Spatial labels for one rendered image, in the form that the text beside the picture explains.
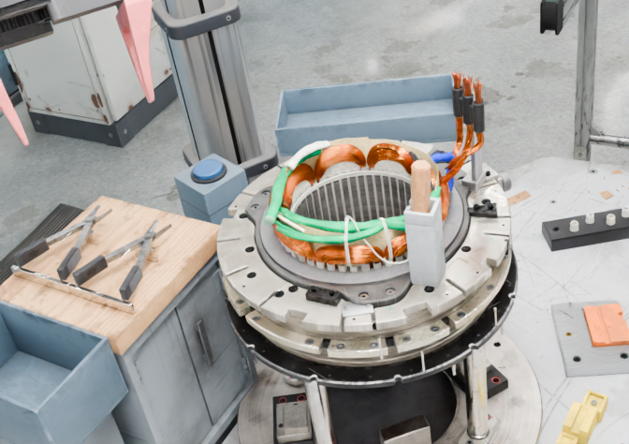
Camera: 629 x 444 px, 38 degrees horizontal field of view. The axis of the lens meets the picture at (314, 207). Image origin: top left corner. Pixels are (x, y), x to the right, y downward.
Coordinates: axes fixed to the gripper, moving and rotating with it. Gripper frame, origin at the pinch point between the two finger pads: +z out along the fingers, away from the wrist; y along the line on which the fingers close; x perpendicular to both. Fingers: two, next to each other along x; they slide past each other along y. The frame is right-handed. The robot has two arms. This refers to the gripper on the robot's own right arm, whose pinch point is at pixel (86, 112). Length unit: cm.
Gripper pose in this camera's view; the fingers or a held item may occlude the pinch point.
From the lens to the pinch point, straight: 69.9
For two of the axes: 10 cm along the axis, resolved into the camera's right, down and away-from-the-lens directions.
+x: -3.0, -0.4, 9.5
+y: 8.9, -3.6, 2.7
